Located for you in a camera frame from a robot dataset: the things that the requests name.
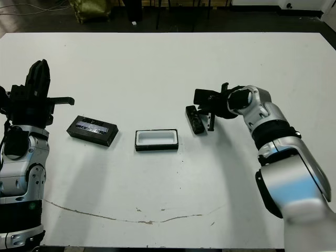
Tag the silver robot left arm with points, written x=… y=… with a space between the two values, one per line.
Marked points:
x=21 y=168

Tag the black office chair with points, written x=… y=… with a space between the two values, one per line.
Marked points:
x=157 y=13

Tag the black box with white insert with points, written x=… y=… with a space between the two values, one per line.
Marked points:
x=157 y=147

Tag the black slim camera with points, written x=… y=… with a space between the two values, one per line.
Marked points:
x=194 y=119

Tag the black upright floor object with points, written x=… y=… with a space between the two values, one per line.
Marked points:
x=134 y=10

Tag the white cabinet with black knob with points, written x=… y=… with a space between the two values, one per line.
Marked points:
x=302 y=4

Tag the olive green bag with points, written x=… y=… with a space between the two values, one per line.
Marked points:
x=90 y=10

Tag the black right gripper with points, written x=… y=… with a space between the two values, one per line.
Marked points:
x=219 y=105

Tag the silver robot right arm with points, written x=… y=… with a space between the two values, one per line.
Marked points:
x=275 y=118

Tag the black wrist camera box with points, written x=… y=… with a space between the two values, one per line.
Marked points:
x=2 y=98
x=200 y=95

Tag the black box lid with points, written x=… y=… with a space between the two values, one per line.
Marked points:
x=78 y=132

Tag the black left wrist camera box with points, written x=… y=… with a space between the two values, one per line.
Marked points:
x=2 y=98

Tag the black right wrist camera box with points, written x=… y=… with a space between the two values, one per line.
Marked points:
x=200 y=95

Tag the white board panel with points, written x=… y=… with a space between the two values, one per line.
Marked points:
x=330 y=23

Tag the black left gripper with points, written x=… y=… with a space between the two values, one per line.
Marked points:
x=29 y=110

